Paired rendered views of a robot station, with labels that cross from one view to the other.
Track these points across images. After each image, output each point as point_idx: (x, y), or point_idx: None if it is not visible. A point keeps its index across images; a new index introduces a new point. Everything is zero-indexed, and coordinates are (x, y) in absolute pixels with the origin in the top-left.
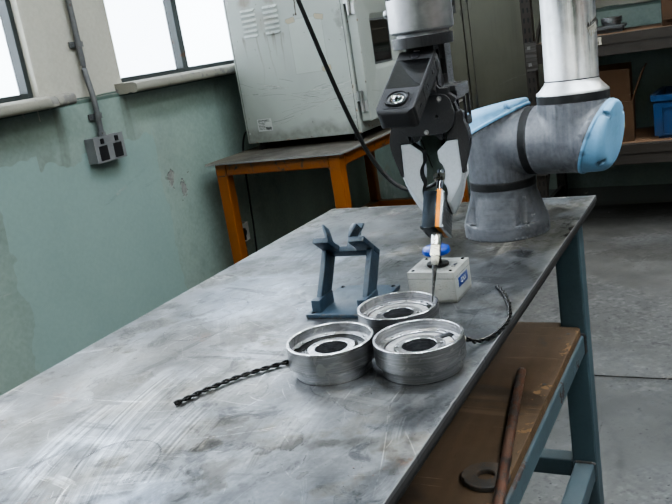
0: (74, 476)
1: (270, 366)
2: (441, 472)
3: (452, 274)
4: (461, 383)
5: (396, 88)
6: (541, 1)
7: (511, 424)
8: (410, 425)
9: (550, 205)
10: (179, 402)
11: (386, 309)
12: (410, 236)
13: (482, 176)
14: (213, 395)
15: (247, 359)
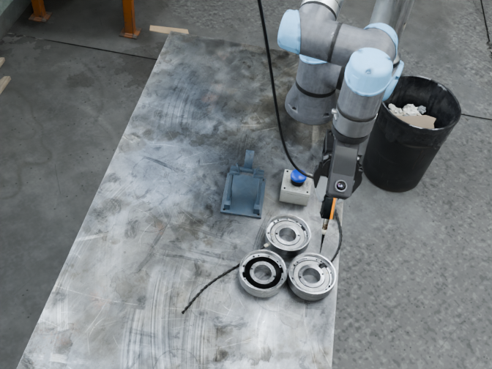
0: None
1: (223, 274)
2: None
3: (308, 195)
4: (334, 300)
5: (339, 174)
6: (381, 1)
7: None
8: (320, 340)
9: None
10: (184, 311)
11: (279, 228)
12: (247, 99)
13: (309, 87)
14: (200, 303)
15: (203, 261)
